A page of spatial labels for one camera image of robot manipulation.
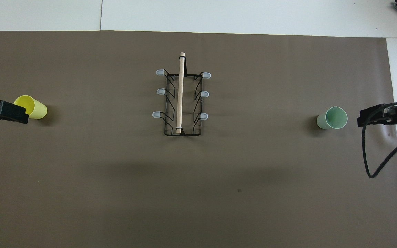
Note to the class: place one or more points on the yellow plastic cup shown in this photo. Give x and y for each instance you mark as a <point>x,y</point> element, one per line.
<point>37,108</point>

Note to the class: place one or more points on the mint green plastic cup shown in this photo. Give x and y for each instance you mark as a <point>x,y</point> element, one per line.
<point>334,117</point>

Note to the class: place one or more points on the brown paper table mat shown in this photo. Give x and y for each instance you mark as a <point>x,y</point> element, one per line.
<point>219,189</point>

